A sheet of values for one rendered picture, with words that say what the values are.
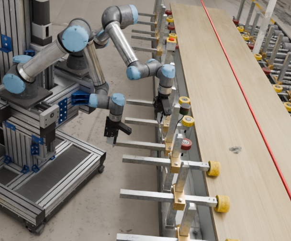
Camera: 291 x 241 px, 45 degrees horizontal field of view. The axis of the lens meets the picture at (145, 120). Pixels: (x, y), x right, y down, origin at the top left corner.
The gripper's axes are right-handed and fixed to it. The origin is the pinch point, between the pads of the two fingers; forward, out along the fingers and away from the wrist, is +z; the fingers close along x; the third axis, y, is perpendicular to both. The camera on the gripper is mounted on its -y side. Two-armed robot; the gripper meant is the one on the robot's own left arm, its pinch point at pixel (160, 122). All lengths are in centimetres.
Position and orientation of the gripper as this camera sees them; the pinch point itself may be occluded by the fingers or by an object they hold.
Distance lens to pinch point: 206.0
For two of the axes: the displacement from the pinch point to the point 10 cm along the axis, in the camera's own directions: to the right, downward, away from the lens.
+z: -1.4, 8.1, 5.7
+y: -3.4, -5.8, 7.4
